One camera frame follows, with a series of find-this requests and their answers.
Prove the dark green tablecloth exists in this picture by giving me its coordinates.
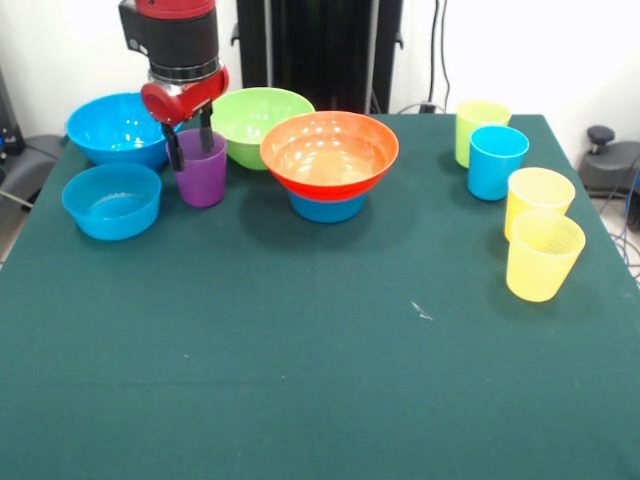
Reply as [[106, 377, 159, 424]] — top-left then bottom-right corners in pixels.
[[0, 112, 640, 480]]

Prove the small blue bowl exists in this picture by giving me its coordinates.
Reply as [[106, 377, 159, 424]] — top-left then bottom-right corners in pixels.
[[288, 192, 369, 224], [60, 162, 163, 242]]

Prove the orange bowl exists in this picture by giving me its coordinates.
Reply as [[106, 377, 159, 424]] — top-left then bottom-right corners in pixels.
[[259, 110, 401, 203]]

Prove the blue cup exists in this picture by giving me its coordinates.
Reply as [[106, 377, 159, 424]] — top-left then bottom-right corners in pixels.
[[467, 125, 530, 202]]

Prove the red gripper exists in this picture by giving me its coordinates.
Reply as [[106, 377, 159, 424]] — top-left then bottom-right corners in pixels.
[[139, 64, 231, 174]]

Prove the large blue bowl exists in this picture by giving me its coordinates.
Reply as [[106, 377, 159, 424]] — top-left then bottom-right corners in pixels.
[[65, 92, 184, 171]]

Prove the green bowl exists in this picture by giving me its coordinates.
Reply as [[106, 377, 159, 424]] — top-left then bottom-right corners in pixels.
[[209, 86, 317, 172]]

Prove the yellow cup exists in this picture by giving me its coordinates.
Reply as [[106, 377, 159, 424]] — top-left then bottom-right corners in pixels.
[[505, 210, 587, 304], [503, 167, 577, 242]]

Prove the black wall cable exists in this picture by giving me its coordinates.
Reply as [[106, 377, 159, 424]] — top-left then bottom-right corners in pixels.
[[429, 0, 454, 114]]

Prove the green cup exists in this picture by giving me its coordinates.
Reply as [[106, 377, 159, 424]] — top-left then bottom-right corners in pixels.
[[454, 99, 513, 169]]

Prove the purple cup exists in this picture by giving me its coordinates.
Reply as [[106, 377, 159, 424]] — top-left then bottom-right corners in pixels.
[[165, 128, 229, 209]]

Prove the black device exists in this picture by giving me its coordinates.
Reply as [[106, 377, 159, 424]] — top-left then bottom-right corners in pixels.
[[0, 69, 25, 157]]

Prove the black stand base with knob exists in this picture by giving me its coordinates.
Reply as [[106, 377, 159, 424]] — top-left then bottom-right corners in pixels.
[[579, 124, 640, 201]]

